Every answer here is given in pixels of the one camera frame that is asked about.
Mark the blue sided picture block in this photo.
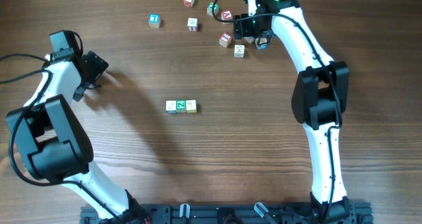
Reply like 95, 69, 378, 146
255, 36, 271, 50

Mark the blue sided white block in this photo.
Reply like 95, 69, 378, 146
166, 101, 177, 113

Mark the red sided block green N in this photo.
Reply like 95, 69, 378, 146
176, 100, 187, 113

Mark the yellow sided white block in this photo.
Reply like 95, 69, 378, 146
186, 100, 197, 113

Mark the red letter block upper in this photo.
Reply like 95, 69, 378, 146
221, 10, 233, 24

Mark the red letter block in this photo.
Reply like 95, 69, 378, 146
221, 10, 233, 24
219, 32, 232, 48

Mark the blue letter block right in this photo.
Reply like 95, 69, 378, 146
244, 36, 255, 43

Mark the blue letter block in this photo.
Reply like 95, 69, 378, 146
244, 36, 255, 43
148, 14, 161, 28

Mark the green N block top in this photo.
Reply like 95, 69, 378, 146
207, 2, 220, 16

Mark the yellow face picture block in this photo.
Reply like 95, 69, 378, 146
233, 45, 245, 58

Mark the red letter block lower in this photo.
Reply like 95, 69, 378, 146
219, 32, 232, 48

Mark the red sided white block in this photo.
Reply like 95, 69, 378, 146
187, 18, 198, 32

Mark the red picture block top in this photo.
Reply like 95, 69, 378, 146
183, 0, 195, 8

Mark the right camera cable black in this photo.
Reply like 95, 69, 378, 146
211, 0, 344, 223

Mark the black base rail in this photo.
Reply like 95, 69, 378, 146
79, 202, 374, 224

